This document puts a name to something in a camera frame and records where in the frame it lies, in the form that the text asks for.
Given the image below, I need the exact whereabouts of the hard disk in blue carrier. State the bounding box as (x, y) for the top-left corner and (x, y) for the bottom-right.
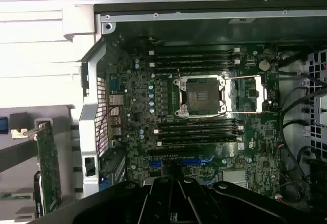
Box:
(0, 116), (8, 135)

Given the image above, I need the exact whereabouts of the open black PC case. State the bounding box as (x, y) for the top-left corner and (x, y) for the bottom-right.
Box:
(78, 1), (327, 224)

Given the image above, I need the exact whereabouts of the silver finned chipset heatsink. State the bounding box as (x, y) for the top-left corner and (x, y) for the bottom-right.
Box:
(221, 169), (248, 189)

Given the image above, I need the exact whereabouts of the green motherboard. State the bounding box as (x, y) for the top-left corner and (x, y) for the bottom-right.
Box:
(103, 36), (282, 199)

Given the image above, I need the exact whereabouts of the black cable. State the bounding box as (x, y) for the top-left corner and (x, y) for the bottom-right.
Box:
(277, 85), (311, 184)

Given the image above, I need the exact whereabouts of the thin metal locking lever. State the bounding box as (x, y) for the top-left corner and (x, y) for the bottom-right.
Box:
(177, 68), (185, 93)
(185, 113), (227, 126)

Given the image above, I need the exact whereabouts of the thin red wire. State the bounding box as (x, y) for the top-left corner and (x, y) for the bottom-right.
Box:
(96, 105), (120, 144)

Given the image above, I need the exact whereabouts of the silver coin cell battery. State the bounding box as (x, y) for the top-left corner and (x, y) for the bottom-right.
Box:
(258, 59), (271, 72)

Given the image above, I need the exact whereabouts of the black RAM slot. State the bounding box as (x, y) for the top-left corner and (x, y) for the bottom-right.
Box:
(158, 132), (238, 140)
(153, 54), (235, 61)
(153, 66), (235, 73)
(148, 59), (241, 67)
(153, 125), (245, 134)
(157, 119), (238, 127)
(156, 137), (243, 147)

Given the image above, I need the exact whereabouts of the grey plastic parts rack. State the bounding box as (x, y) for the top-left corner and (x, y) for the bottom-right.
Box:
(0, 104), (77, 224)

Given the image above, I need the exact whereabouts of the metal socket cover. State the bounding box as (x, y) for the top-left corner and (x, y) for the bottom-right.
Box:
(220, 73), (268, 114)

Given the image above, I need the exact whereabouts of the CPU socket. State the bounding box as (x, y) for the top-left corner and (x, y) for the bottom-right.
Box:
(173, 77), (227, 119)

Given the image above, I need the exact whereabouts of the perforated metal drive cage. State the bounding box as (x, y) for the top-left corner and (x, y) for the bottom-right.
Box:
(302, 50), (327, 158)

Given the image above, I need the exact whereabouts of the long blue expansion slot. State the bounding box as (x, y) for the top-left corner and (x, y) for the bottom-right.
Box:
(149, 157), (214, 168)

